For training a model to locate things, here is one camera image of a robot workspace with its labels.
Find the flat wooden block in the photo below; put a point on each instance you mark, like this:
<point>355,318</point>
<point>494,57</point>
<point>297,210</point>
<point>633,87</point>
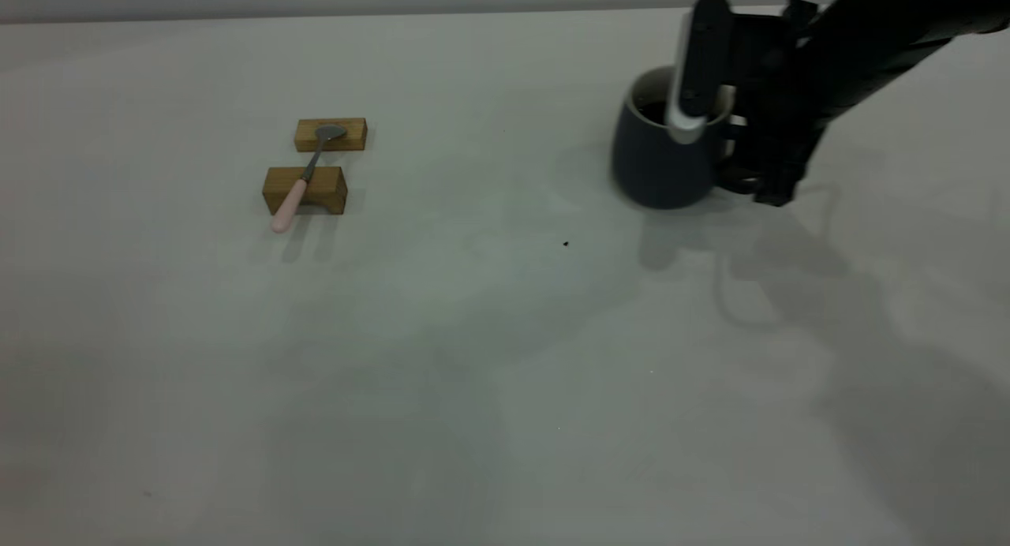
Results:
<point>351,136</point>

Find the arched wooden block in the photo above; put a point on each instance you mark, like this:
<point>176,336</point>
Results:
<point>327,191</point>

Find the dark coffee liquid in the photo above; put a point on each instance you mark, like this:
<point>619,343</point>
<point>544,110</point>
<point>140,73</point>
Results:
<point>653,112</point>

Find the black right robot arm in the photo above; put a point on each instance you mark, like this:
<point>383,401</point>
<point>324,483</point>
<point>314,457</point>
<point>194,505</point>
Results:
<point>892,33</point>

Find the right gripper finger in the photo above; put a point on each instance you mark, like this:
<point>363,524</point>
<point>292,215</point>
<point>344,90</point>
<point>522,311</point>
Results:
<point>740,167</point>
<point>789,171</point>

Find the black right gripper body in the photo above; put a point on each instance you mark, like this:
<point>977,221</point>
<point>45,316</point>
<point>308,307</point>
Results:
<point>777,72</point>

